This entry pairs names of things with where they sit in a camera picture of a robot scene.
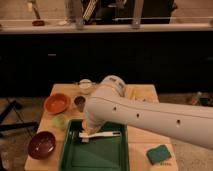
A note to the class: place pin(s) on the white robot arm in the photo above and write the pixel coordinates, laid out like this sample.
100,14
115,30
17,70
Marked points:
191,124

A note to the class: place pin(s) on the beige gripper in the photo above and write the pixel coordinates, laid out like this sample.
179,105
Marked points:
92,127

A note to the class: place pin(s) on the orange red bowl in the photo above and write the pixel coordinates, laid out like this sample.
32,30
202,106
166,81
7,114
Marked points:
56,103

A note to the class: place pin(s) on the green plastic tray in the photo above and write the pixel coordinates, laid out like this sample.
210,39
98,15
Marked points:
99,154

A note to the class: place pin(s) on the green apple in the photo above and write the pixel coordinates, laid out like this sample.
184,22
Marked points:
60,121

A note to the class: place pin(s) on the wooden table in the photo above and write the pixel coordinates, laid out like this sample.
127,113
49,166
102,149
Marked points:
139,141

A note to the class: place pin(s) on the white spatula utensil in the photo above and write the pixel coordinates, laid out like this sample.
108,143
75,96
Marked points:
85,135

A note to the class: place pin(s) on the metal cup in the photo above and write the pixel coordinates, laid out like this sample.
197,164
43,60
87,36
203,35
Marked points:
79,102

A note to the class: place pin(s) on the yellow banana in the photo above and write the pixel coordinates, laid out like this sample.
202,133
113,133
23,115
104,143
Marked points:
135,96

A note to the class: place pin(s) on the dark maroon bowl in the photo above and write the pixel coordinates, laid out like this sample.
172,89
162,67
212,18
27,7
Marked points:
42,145

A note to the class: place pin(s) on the green sponge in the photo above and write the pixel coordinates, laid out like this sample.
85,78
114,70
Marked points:
158,154

